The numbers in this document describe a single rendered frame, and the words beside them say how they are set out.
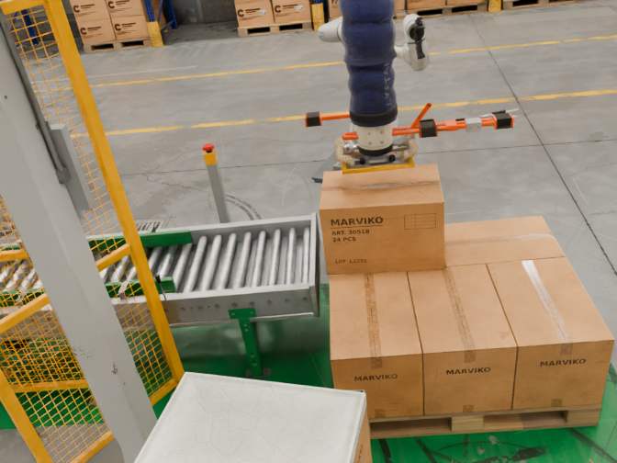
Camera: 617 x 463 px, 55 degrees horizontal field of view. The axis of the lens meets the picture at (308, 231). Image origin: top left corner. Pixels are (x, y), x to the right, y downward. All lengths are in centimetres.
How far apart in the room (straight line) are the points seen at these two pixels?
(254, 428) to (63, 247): 84
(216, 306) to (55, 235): 123
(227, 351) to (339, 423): 188
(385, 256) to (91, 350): 148
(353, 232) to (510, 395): 104
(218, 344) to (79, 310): 157
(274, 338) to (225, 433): 181
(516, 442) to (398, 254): 103
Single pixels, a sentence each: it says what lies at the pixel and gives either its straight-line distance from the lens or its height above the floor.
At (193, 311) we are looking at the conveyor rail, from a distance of 312.
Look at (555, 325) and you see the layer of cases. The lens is 282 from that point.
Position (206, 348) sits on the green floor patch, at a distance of 365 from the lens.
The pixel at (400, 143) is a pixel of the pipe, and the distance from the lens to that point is 291.
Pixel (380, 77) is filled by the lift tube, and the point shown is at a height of 153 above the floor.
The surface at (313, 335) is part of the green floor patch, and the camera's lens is 356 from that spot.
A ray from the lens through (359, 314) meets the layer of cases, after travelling 283.
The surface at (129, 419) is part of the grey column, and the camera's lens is 257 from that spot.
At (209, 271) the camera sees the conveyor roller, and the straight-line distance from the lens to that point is 329.
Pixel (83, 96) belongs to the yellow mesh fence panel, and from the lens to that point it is 252.
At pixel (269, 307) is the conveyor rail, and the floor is 49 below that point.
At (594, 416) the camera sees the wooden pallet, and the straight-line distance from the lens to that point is 315.
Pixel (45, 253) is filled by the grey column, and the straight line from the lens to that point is 210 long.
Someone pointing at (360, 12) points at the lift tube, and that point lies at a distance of 260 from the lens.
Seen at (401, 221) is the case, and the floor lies 85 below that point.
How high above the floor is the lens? 240
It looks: 32 degrees down
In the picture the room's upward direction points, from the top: 8 degrees counter-clockwise
